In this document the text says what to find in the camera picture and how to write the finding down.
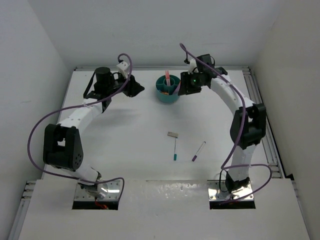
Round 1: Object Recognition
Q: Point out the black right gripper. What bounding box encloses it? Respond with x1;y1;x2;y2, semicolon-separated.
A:
179;70;206;95

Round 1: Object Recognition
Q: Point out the pink pen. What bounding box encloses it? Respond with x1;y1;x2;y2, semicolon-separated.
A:
165;71;171;86
165;70;170;86

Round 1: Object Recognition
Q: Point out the small grey eraser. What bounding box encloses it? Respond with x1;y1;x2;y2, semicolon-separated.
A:
167;131;179;138

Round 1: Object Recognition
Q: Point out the purple capped white pen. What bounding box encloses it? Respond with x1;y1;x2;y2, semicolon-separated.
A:
191;141;206;162

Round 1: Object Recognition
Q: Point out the teal capped white pen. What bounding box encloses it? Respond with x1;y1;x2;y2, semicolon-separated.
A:
173;137;178;161

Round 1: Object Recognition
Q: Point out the pink highlighter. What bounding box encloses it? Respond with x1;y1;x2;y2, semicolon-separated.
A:
172;83;181;95

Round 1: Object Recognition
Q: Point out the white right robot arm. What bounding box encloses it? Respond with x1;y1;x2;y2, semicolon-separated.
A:
178;54;267;193

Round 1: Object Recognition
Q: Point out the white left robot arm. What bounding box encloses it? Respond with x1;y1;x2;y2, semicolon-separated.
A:
43;67;145;186

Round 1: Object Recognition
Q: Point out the teal round pen holder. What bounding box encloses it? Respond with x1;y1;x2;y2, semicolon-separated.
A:
155;74;180;104

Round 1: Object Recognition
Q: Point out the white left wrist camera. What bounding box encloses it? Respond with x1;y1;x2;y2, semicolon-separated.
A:
116;61;130;78

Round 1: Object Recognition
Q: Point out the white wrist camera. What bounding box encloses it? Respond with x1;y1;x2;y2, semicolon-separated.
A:
184;58;199;75
116;61;130;78

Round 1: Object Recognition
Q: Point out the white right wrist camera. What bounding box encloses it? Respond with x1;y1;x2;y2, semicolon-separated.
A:
184;58;199;75

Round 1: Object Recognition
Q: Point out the aluminium frame rail right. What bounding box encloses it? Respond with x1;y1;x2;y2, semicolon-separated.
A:
242;67;295;183

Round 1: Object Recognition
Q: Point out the aluminium frame rail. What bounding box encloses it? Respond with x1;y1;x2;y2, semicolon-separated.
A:
8;180;36;240
242;67;295;183

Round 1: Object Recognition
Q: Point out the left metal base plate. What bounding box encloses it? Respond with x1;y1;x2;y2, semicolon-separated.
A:
74;180;121;202

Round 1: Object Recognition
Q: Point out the metal base plate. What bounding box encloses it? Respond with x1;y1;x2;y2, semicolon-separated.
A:
207;180;254;202
74;180;121;202

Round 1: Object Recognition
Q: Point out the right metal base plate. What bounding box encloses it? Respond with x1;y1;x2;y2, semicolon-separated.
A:
207;180;254;202

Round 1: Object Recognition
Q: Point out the aluminium frame rail left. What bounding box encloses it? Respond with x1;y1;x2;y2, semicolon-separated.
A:
8;180;36;240

